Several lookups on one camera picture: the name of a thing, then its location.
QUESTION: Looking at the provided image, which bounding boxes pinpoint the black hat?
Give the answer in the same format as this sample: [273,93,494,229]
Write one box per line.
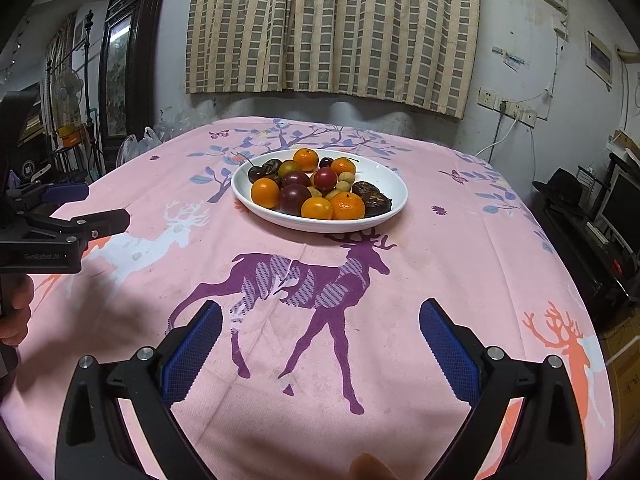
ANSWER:
[532,167,586,216]

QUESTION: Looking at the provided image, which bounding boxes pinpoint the dark cherry with stem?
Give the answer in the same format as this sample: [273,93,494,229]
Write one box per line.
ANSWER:
[236,151,271,185]

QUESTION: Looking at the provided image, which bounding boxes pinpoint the black media stand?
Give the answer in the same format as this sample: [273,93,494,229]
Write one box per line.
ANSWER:
[532,150,640,331]

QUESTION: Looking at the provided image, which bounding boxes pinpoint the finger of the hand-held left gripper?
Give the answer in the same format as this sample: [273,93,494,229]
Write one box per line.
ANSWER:
[10,182,91,211]
[25,208,131,240]

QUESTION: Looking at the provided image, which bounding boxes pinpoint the pink deer print tablecloth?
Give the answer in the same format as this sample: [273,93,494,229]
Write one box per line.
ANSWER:
[0,116,616,480]

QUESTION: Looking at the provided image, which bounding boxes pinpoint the dark wooden framed mirror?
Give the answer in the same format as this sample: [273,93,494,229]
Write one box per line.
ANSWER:
[97,0,171,141]

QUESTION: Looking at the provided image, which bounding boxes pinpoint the clear plastic bags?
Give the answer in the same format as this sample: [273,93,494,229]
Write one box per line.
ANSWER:
[117,125,166,168]

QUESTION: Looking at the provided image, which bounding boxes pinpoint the cardboard box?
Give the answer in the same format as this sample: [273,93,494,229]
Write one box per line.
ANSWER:
[607,130,640,161]

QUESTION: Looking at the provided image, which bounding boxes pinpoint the computer monitor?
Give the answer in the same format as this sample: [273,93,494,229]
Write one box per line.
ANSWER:
[597,167,640,248]

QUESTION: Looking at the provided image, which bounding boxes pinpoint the beige grey checked curtain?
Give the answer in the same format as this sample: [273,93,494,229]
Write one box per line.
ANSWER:
[186,0,481,119]

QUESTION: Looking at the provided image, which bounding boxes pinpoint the double white wall socket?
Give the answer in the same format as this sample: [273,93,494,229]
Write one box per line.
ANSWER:
[501,101,538,128]

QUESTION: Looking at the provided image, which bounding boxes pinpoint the white oval plate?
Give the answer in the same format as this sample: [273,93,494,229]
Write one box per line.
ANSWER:
[231,148,408,233]

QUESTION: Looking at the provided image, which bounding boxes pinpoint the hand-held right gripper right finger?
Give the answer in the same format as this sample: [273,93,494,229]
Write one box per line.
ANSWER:
[419,298,591,480]

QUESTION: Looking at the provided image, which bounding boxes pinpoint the white electrical panel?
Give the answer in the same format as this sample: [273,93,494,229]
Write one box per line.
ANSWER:
[585,30,615,92]

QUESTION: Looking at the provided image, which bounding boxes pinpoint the person's left hand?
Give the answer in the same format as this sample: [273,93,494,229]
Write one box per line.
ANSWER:
[0,276,36,347]

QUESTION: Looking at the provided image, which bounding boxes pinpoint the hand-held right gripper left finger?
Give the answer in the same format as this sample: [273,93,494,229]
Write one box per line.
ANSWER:
[55,299,224,480]

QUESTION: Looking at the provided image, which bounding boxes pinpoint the white standing fan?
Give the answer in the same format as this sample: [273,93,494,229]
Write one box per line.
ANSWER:
[52,70,85,126]

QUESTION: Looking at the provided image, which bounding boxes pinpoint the blue white wall sticker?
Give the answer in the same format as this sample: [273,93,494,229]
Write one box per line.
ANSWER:
[492,46,530,68]

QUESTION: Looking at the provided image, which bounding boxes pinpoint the black light stand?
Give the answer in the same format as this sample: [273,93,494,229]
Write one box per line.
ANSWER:
[82,9,101,181]

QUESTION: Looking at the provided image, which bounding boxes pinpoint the person's right hand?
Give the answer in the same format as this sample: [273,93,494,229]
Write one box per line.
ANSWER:
[349,452,387,480]

